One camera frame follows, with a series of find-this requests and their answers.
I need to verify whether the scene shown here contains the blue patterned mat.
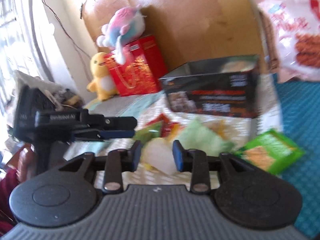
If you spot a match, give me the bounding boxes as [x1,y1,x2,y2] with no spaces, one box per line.
[273,75,320,238]

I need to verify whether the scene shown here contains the pink twisted-dough snack bag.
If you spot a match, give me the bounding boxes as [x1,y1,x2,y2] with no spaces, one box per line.
[257,0,319,83]

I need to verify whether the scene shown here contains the wooden headboard panel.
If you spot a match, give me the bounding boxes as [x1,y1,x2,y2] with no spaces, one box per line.
[82,0,263,70]

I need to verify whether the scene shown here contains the white cloth over clutter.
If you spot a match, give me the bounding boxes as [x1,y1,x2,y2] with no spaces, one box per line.
[14,70,64,98]

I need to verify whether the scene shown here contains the red snack packet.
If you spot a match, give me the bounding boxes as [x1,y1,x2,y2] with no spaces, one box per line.
[146,113,181,138]

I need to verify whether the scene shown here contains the red gift bag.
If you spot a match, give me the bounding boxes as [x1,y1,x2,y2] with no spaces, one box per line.
[104,35,168,96]

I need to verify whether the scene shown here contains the yellow duck plush toy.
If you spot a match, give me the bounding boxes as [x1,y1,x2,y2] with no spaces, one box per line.
[86,52,118,101]

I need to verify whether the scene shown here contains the light green snack packet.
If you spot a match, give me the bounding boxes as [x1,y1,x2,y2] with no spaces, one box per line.
[174,119,235,157]

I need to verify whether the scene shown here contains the yellow peanut snack bag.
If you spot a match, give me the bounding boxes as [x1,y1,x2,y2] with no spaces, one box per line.
[209,120,228,140]

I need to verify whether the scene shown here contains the black wall cable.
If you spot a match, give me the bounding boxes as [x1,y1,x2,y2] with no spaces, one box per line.
[39,0,93,81]

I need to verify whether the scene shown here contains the green cracker snack bag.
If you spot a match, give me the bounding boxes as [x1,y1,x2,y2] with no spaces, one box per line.
[234,129,304,175]

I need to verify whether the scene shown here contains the dark green snack packet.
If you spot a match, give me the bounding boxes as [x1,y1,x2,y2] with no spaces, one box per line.
[133,121,163,145]

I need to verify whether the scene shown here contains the person left hand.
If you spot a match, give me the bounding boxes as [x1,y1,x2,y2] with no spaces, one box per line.
[17,144,36,183]

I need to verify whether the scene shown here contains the red velvet sleeve forearm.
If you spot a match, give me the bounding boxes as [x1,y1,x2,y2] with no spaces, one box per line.
[0,168,20,236]

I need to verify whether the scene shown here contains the pastel unicorn plush toy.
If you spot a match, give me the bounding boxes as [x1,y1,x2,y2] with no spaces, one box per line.
[96,6,145,64]

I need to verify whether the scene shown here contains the black open storage box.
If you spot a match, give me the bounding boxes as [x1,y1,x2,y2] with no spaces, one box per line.
[159,55,259,118]

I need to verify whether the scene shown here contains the white translucent plastic container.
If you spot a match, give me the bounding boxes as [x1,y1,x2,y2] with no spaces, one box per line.
[142,138,177,176]

